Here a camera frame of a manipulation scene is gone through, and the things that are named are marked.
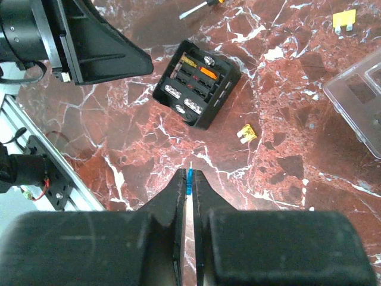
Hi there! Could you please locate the yellow blade fuse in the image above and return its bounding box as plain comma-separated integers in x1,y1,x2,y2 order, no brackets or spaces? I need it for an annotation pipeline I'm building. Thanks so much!
332,9,356,35

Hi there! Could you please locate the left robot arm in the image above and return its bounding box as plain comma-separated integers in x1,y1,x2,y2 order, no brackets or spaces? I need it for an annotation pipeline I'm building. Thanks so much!
1,1,154,85

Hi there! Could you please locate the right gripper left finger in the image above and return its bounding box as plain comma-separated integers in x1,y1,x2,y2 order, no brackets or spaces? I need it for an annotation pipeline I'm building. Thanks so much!
138,169,187,285

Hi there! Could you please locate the black fuse box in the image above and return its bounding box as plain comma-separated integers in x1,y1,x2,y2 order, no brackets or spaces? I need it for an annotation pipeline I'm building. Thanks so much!
152,40,241,130

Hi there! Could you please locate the orange handled screwdriver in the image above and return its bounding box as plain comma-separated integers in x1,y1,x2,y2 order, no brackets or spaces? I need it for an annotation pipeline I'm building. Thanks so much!
179,0,225,20

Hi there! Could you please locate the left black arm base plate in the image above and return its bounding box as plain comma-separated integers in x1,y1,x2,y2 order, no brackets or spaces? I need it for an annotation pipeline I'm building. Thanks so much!
26,135,74,211

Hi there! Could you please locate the clear plastic fuse box cover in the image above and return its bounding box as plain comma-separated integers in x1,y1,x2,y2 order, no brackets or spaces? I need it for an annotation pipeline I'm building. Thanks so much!
323,49,380,158

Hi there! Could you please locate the aluminium rail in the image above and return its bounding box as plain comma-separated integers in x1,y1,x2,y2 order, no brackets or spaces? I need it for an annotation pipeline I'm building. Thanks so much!
1,95,104,211

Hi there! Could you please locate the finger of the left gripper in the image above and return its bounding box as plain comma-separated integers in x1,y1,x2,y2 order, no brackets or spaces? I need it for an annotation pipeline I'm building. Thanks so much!
57,1,154,85

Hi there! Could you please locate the yellow fuse near box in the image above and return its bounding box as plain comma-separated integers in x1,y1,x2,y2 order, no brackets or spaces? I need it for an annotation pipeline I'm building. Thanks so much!
237,124,257,144

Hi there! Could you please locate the blue blade fuse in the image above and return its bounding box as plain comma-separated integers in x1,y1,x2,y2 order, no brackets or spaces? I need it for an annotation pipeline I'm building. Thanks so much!
186,161,193,195

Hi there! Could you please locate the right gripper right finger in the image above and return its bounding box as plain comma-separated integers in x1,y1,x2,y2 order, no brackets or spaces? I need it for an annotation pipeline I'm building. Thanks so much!
192,170,236,285

